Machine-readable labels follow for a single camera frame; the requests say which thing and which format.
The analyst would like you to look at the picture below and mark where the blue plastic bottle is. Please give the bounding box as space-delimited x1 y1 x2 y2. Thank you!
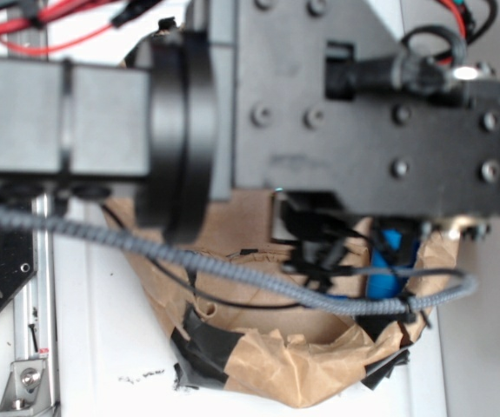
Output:
366 228 419 300

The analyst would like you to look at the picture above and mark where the black cable with connector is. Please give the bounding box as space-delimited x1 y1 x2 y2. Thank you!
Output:
325 0 498 99

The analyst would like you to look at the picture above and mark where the brown paper bag bin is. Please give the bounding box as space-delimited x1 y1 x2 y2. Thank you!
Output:
101 17 459 409

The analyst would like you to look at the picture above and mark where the grey braided cable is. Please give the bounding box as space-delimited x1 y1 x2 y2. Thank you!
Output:
0 201 480 317

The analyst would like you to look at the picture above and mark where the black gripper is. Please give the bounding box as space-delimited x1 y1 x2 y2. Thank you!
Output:
233 1 500 217

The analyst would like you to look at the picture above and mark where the red wire bundle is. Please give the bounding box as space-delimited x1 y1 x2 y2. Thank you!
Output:
0 0 146 56

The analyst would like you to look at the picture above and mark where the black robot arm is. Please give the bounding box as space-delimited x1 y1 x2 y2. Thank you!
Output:
0 1 500 243

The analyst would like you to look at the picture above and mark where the aluminium extrusion rail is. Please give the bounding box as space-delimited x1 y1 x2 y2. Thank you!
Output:
5 0 61 417

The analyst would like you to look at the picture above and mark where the metal corner bracket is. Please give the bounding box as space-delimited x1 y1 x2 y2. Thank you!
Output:
0 359 52 416

